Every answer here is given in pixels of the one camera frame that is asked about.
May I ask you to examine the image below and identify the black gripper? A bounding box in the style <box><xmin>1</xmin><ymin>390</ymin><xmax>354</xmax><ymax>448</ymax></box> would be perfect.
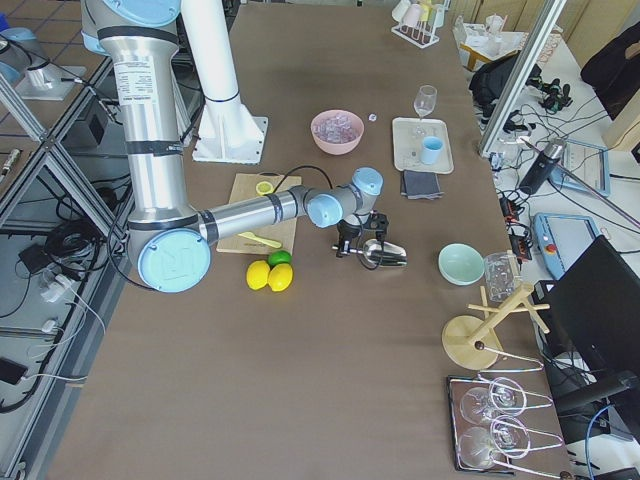
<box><xmin>332</xmin><ymin>211</ymin><xmax>389</xmax><ymax>258</ymax></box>

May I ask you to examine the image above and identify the glass mug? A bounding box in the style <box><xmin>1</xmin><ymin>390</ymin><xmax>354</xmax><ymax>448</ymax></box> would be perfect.
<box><xmin>484</xmin><ymin>251</ymin><xmax>521</xmax><ymax>302</ymax></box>

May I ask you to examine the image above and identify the hanging wine glass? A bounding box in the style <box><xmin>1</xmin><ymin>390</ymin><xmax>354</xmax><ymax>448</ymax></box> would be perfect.
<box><xmin>459</xmin><ymin>377</ymin><xmax>527</xmax><ymax>425</ymax></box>
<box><xmin>457</xmin><ymin>415</ymin><xmax>531</xmax><ymax>470</ymax></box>

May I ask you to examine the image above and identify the metal ice scoop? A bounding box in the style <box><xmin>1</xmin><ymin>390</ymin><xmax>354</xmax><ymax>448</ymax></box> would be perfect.
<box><xmin>358</xmin><ymin>238</ymin><xmax>408</xmax><ymax>269</ymax></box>

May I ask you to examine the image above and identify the pink bowl with ice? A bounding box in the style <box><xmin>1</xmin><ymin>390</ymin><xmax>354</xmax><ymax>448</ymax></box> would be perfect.
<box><xmin>310</xmin><ymin>110</ymin><xmax>364</xmax><ymax>155</ymax></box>

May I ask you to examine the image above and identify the robot teach pendant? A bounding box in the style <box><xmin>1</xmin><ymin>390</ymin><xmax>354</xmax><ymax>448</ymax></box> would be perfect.
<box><xmin>533</xmin><ymin>213</ymin><xmax>598</xmax><ymax>279</ymax></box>

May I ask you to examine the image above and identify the hanging wine glass lower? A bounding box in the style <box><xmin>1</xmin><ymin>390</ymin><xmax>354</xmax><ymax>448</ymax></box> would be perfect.
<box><xmin>457</xmin><ymin>415</ymin><xmax>531</xmax><ymax>470</ymax></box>

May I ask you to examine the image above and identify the upright wine glass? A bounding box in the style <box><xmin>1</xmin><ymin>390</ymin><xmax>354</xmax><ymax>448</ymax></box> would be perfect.
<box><xmin>412</xmin><ymin>85</ymin><xmax>437</xmax><ymax>138</ymax></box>

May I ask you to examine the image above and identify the wooden cutting board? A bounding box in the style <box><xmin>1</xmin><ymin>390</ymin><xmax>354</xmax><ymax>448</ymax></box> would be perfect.
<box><xmin>216</xmin><ymin>173</ymin><xmax>297</xmax><ymax>255</ymax></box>

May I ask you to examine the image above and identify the black thermos bottle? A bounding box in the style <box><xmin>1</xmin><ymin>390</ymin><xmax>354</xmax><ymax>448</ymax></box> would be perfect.
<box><xmin>518</xmin><ymin>138</ymin><xmax>566</xmax><ymax>195</ymax></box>

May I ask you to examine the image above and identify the pink cup on rack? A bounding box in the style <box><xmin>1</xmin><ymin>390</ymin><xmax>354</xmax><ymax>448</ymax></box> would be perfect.
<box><xmin>395</xmin><ymin>1</ymin><xmax>424</xmax><ymax>28</ymax></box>

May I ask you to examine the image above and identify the white serving tray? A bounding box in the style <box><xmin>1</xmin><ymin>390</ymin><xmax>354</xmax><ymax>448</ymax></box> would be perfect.
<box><xmin>392</xmin><ymin>117</ymin><xmax>454</xmax><ymax>174</ymax></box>

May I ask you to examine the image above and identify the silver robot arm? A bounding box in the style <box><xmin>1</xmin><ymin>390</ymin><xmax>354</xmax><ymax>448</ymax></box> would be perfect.
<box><xmin>81</xmin><ymin>1</ymin><xmax>383</xmax><ymax>293</ymax></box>

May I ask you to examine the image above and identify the yellow lemon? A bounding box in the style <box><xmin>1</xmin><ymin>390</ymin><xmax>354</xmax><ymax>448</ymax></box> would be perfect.
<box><xmin>245</xmin><ymin>260</ymin><xmax>271</xmax><ymax>290</ymax></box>
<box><xmin>267</xmin><ymin>263</ymin><xmax>293</xmax><ymax>292</ymax></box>

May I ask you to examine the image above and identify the yellow lemon left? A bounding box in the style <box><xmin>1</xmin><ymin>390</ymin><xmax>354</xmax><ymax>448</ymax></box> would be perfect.
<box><xmin>245</xmin><ymin>260</ymin><xmax>271</xmax><ymax>290</ymax></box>

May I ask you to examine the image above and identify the mint cup on rack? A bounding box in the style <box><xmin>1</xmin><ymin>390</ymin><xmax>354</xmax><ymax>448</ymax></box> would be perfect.
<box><xmin>428</xmin><ymin>4</ymin><xmax>446</xmax><ymax>29</ymax></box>

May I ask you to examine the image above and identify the yellow lemon right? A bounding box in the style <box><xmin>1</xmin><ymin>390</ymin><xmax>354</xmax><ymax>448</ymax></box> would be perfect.
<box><xmin>267</xmin><ymin>263</ymin><xmax>293</xmax><ymax>292</ymax></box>

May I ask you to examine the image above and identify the blue plastic cup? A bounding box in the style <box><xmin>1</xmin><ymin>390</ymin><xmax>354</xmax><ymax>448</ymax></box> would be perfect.
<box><xmin>420</xmin><ymin>136</ymin><xmax>444</xmax><ymax>165</ymax></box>

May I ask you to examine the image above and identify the black monitor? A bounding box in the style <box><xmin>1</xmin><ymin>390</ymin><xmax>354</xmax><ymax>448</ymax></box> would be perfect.
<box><xmin>548</xmin><ymin>236</ymin><xmax>639</xmax><ymax>373</ymax></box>

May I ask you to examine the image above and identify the hanging wine glass upper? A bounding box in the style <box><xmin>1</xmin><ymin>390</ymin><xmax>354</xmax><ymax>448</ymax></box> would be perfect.
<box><xmin>459</xmin><ymin>377</ymin><xmax>527</xmax><ymax>425</ymax></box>

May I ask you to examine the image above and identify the green lime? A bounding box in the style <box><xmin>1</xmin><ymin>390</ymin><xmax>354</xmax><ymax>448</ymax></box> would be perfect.
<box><xmin>267</xmin><ymin>250</ymin><xmax>292</xmax><ymax>267</ymax></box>

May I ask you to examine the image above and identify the white wire cup rack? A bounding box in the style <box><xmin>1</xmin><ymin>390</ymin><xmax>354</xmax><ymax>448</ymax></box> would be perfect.
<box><xmin>391</xmin><ymin>0</ymin><xmax>448</xmax><ymax>49</ymax></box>

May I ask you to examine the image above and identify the wooden mug tree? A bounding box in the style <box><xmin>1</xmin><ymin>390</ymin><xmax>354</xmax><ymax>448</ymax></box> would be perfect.
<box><xmin>442</xmin><ymin>283</ymin><xmax>550</xmax><ymax>371</ymax></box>

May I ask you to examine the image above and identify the yellow plastic knife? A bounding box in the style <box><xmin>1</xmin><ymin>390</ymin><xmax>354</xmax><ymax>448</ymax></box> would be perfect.
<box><xmin>238</xmin><ymin>231</ymin><xmax>282</xmax><ymax>249</ymax></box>

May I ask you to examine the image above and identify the black glass rack tray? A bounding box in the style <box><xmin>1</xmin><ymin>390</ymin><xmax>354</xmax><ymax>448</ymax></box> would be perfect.
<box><xmin>445</xmin><ymin>374</ymin><xmax>570</xmax><ymax>472</ymax></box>

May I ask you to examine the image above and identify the green bowl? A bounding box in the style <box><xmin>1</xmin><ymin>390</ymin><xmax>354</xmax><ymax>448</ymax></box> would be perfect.
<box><xmin>438</xmin><ymin>243</ymin><xmax>485</xmax><ymax>286</ymax></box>

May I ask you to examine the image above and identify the half lemon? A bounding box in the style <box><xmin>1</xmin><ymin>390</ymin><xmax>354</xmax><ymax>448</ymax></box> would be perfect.
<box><xmin>255</xmin><ymin>180</ymin><xmax>275</xmax><ymax>196</ymax></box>

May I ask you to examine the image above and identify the grey folded cloth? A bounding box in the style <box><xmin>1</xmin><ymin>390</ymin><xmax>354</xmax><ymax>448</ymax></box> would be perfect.
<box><xmin>400</xmin><ymin>170</ymin><xmax>443</xmax><ymax>200</ymax></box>

